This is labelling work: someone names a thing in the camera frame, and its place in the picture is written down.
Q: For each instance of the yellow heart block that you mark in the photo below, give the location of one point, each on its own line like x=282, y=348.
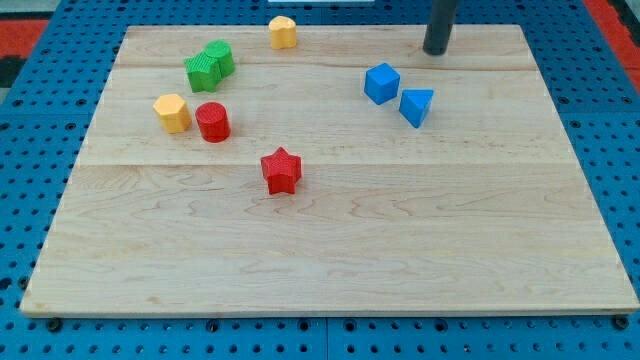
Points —
x=283, y=32

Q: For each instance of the wooden board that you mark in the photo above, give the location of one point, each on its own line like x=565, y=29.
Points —
x=482, y=211

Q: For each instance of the red star block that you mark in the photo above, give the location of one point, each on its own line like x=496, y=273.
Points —
x=281, y=170

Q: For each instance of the blue cube block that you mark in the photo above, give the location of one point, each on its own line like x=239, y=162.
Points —
x=381, y=83

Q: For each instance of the blue triangle block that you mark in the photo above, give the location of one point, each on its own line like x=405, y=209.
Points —
x=415, y=105

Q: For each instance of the red cylinder block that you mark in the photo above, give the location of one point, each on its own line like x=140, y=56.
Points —
x=213, y=122

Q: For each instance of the green star block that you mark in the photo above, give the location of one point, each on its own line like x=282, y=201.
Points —
x=203, y=73

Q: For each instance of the yellow hexagon block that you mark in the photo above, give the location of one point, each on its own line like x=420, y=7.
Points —
x=173, y=113

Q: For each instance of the green cylinder block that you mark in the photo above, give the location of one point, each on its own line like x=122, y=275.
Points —
x=221, y=51

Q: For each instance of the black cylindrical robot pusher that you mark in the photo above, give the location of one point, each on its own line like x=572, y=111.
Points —
x=439, y=28

